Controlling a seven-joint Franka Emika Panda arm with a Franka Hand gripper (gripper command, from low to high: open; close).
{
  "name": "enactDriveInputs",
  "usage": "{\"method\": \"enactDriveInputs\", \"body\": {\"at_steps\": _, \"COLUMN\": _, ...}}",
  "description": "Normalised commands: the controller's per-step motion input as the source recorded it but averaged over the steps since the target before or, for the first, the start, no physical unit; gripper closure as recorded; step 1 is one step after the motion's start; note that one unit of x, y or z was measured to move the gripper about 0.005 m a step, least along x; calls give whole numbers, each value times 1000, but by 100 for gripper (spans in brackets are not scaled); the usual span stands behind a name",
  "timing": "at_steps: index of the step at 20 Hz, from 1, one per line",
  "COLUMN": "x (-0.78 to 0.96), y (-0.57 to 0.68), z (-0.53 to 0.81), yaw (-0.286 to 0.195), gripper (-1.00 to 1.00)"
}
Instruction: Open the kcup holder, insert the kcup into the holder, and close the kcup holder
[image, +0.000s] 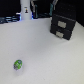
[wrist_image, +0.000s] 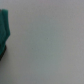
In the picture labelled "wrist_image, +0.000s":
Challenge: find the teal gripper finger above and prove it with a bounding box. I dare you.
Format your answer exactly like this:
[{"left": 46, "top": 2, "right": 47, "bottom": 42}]
[{"left": 0, "top": 9, "right": 10, "bottom": 60}]

